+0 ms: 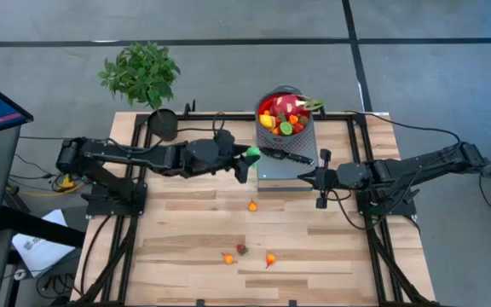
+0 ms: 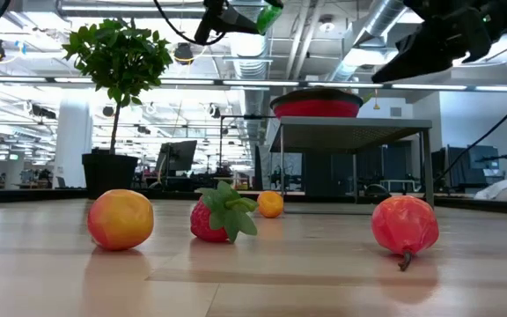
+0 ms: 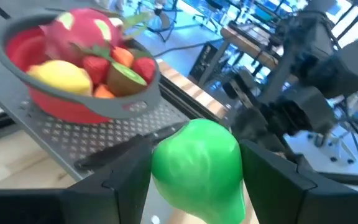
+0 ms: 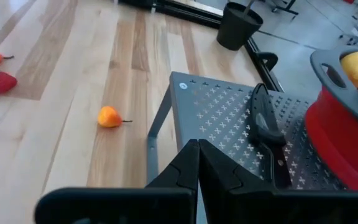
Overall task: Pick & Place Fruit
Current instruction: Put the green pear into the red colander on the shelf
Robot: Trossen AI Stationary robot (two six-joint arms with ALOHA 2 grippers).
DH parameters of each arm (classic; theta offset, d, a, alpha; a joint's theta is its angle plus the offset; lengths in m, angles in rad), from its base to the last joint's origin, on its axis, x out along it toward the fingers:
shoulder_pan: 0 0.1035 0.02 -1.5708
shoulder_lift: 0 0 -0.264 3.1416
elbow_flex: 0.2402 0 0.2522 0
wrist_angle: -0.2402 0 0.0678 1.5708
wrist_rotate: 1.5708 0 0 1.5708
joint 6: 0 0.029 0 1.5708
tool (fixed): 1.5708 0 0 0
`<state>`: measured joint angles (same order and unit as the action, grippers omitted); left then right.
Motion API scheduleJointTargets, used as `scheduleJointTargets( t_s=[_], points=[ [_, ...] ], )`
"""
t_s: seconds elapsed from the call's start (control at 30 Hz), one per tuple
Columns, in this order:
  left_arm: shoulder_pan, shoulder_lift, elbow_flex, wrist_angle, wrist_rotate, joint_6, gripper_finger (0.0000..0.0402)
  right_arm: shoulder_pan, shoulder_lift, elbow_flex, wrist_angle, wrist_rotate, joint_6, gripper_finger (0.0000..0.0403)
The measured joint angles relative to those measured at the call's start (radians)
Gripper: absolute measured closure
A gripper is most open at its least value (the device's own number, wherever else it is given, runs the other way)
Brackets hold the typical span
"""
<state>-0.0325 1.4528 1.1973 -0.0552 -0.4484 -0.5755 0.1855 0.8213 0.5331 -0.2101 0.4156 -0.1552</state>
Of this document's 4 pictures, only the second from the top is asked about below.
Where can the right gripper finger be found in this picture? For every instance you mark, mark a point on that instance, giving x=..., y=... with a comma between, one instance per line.
x=421, y=48
x=429, y=66

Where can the green toy pear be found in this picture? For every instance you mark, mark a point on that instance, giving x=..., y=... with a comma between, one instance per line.
x=267, y=18

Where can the red collapsible bowl grey rim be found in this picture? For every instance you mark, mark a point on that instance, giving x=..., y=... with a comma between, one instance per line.
x=315, y=108

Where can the red orange toy pear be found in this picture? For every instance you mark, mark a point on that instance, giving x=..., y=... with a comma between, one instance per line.
x=405, y=224

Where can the red toy strawberry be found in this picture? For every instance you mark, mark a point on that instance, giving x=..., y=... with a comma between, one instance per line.
x=209, y=224

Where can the yellow red toy pear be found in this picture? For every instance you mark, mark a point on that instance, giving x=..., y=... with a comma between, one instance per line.
x=121, y=220

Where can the green potted tree black pot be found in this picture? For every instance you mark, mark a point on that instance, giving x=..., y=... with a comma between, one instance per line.
x=121, y=66

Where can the dark computer monitor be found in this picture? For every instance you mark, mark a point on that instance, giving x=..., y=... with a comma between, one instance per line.
x=482, y=156

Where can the grey perforated metal shelf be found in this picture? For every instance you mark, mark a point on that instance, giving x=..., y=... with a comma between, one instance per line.
x=346, y=132

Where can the black computer monitor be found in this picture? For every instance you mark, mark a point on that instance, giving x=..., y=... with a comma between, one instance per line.
x=178, y=154

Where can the white column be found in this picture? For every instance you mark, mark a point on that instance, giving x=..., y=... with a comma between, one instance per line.
x=73, y=141

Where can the silver ventilation duct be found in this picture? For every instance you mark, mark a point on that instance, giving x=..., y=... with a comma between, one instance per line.
x=249, y=88

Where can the black aluminium table frame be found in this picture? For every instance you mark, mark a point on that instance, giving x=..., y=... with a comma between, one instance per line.
x=38, y=195

